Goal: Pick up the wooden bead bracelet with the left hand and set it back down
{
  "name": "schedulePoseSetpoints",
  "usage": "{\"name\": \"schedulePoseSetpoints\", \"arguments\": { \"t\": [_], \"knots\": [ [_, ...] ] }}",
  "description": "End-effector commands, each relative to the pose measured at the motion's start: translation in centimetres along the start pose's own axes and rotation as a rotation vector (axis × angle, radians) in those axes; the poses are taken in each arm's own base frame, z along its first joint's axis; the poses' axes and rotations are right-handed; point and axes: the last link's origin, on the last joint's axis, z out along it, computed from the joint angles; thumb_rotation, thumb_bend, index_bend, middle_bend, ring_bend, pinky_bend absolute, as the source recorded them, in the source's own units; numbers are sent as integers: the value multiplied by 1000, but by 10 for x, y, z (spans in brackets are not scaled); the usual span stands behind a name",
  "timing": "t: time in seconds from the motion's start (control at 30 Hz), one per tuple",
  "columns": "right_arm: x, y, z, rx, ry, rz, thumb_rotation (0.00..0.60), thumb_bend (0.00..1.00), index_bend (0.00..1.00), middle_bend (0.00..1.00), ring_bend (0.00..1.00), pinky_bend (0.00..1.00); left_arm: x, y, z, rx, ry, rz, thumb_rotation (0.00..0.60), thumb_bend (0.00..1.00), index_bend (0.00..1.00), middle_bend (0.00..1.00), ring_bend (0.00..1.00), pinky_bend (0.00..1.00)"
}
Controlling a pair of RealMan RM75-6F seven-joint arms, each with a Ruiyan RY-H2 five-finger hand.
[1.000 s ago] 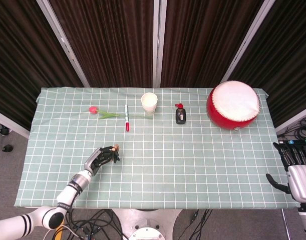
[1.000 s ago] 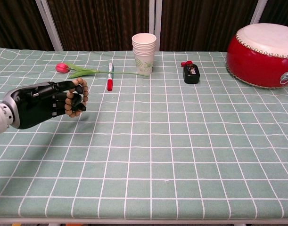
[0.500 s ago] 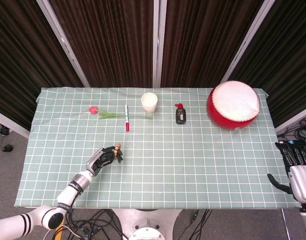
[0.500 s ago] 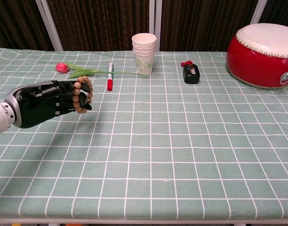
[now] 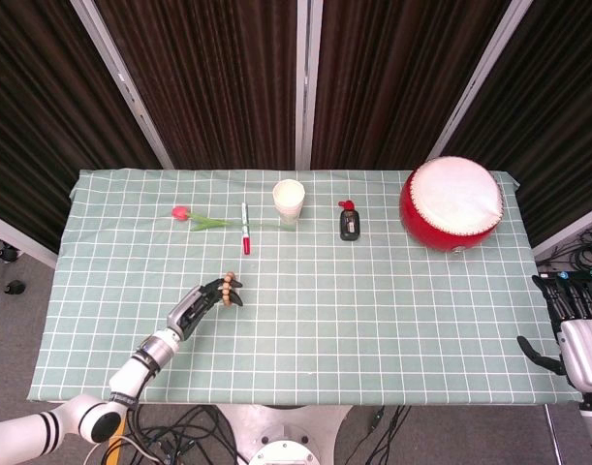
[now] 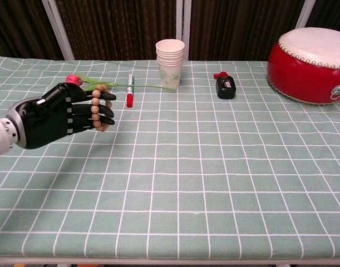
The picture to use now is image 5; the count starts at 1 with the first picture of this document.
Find white partition frame post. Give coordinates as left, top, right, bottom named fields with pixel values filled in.
left=68, top=0, right=175, bottom=171
left=426, top=0, right=536, bottom=162
left=295, top=0, right=325, bottom=171

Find wooden bead bracelet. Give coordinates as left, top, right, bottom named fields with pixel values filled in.
left=220, top=270, right=236, bottom=308

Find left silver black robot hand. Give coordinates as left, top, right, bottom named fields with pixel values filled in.
left=166, top=272, right=246, bottom=343

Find black ink bottle red cap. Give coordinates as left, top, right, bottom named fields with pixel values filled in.
left=337, top=199, right=363, bottom=243

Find dark fabric partition panel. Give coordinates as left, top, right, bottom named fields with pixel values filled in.
left=442, top=0, right=592, bottom=249
left=309, top=0, right=514, bottom=171
left=0, top=0, right=164, bottom=254
left=93, top=0, right=299, bottom=171

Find red drum with white skin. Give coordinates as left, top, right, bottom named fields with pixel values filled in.
left=398, top=155, right=507, bottom=255

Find green checked tablecloth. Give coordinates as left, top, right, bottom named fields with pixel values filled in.
left=25, top=168, right=583, bottom=407

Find silver table leg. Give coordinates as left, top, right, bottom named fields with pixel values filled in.
left=544, top=403, right=567, bottom=465

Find black floor cable bundle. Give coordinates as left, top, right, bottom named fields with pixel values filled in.
left=81, top=404, right=251, bottom=465

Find pink tulip with green stem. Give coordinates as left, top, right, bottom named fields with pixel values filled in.
left=171, top=204, right=297, bottom=233

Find coiled black cables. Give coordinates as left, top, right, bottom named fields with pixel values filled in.
left=537, top=225, right=592, bottom=273

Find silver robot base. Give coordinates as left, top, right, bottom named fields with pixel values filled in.
left=211, top=403, right=351, bottom=465

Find black cable with plug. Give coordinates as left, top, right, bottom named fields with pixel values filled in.
left=352, top=405, right=409, bottom=465

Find white partition base rail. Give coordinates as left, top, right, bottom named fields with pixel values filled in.
left=532, top=201, right=592, bottom=261
left=0, top=208, right=60, bottom=270

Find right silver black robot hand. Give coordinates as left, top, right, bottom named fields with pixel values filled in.
left=515, top=273, right=592, bottom=394

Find white marker with red cap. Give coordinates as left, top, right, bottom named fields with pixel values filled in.
left=239, top=201, right=253, bottom=257

